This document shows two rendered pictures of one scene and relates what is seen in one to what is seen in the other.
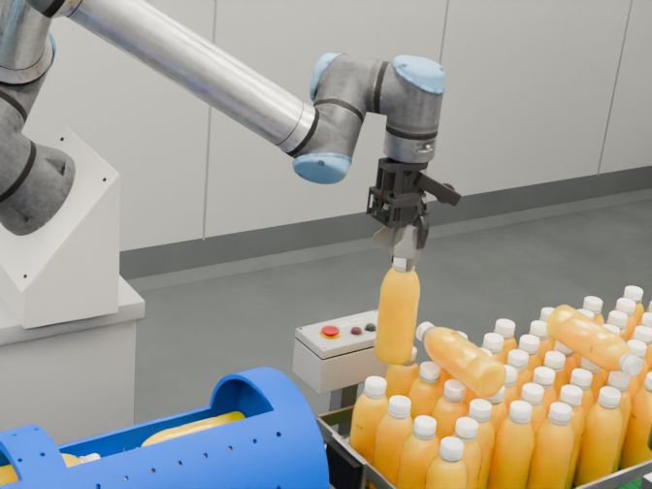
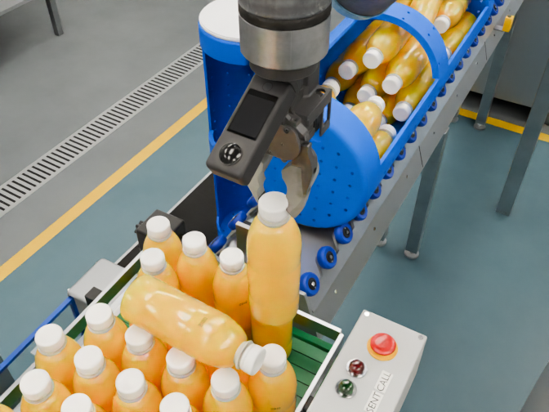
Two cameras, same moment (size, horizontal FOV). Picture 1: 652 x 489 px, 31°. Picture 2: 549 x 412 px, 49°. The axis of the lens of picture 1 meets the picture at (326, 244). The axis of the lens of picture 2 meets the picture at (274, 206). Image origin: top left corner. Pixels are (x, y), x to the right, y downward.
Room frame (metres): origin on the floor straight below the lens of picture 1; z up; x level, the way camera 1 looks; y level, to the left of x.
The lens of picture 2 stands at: (2.44, -0.37, 1.84)
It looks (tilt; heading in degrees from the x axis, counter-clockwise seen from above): 44 degrees down; 155
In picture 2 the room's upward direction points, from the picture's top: straight up
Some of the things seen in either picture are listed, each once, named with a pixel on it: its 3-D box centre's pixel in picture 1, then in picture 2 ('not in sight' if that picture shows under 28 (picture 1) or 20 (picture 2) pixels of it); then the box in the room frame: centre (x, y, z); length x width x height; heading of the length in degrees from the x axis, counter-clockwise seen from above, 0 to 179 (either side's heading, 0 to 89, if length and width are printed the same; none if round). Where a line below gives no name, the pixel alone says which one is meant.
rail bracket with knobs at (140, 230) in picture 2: not in sight; (164, 244); (1.60, -0.22, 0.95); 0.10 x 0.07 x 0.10; 36
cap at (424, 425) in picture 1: (424, 427); (194, 244); (1.76, -0.20, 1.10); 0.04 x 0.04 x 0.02
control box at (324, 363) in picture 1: (348, 350); (364, 392); (2.09, -0.07, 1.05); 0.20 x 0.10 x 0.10; 126
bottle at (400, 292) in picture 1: (398, 309); (274, 262); (1.95, -0.14, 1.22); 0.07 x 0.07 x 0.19
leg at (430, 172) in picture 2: not in sight; (424, 197); (1.18, 0.82, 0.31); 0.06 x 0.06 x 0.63; 36
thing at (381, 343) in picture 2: (330, 331); (382, 344); (2.06, -0.03, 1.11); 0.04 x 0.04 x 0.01
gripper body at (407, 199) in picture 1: (401, 189); (286, 98); (1.93, -0.12, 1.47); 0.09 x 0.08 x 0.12; 126
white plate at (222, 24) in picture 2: not in sight; (247, 16); (0.93, 0.24, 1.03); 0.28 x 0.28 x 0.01
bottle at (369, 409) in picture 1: (370, 433); (271, 315); (1.88, -0.12, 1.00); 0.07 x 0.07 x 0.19
